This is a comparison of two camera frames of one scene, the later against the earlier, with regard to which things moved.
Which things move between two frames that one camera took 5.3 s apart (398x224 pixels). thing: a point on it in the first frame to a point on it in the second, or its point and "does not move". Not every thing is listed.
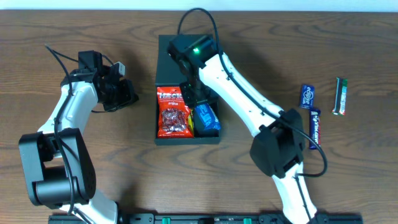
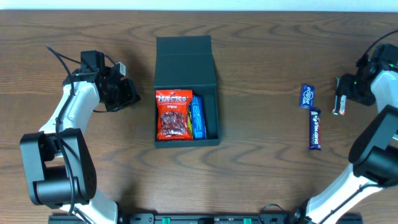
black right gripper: x=193 y=95 to x=347 y=93
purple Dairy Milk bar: x=314 y=129 does not move
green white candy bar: x=341 y=97 does not move
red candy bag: x=175 y=119 does not move
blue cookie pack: x=209 y=119 to x=198 y=119
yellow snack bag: x=191 y=122 does not move
